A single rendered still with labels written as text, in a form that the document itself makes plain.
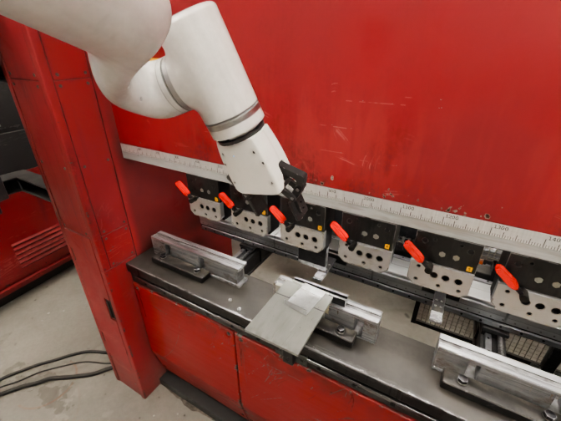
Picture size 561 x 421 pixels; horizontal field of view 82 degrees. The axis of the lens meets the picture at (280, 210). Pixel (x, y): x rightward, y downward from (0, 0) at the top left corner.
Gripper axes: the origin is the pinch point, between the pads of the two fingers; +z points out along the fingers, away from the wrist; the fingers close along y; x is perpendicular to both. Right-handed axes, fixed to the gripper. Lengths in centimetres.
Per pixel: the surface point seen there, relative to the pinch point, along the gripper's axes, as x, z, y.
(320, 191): 29.3, 19.1, -14.2
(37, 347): -55, 90, -213
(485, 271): 62, 81, 19
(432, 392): 9, 75, 14
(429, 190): 33.1, 20.7, 13.9
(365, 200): 30.2, 22.4, -1.8
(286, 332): 0, 49, -21
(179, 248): 13, 41, -87
